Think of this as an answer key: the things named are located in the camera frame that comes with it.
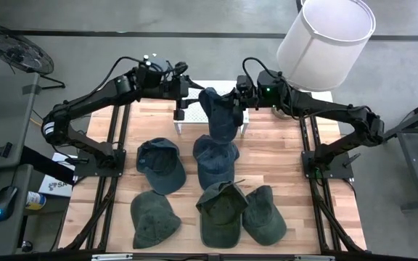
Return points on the white perforated metal shelf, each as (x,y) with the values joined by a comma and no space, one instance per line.
(194,114)

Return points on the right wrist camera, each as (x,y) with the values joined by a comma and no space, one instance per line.
(244,84)

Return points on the dark teal baseball cap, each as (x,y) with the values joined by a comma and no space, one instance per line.
(162,170)

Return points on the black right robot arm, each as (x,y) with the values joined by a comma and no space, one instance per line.
(339,110)

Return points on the small black stand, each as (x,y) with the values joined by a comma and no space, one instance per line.
(3,150)

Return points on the black computer mouse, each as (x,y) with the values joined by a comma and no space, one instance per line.
(5,203)

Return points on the white and yellow can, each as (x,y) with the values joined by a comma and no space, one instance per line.
(35,200)

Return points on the white shade silver lamp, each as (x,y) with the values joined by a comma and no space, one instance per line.
(321,43)

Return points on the blue cap with white tag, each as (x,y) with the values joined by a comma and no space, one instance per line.
(218,119)

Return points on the silver metal bracket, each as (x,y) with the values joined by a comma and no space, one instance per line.
(111,257)
(314,258)

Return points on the black round knob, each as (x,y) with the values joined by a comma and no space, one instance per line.
(27,246)

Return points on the dark grey metal cart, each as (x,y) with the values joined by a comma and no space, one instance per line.
(412,152)

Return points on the black floor fan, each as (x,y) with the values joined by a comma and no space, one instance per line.
(16,50)

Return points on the blue denim baseball cap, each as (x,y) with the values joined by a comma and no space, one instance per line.
(214,163)

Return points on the white printed cardboard box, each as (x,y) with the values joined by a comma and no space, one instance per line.
(54,186)

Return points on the black aluminium table frame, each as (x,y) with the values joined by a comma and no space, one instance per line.
(319,210)

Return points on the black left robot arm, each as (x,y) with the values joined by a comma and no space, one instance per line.
(85,103)

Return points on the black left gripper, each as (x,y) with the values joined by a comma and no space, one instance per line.
(176,88)

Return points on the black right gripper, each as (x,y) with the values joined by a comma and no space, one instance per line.
(249,101)

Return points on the black desk beam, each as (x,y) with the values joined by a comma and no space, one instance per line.
(45,165)

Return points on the dark green baseball cap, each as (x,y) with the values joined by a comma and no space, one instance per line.
(263,217)
(152,221)

